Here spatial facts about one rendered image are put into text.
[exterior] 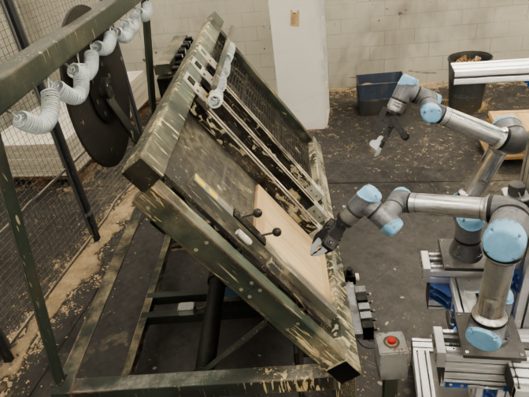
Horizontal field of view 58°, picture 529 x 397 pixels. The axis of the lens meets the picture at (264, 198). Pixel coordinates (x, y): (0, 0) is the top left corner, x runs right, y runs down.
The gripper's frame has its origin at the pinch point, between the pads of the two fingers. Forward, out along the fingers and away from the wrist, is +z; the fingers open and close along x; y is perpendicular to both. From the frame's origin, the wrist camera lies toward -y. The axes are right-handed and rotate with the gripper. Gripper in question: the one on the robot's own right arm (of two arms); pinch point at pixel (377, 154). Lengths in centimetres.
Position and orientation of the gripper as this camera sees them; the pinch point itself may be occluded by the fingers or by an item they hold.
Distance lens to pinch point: 219.0
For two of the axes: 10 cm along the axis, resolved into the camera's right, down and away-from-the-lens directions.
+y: -8.8, -4.4, 1.7
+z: -3.8, 8.7, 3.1
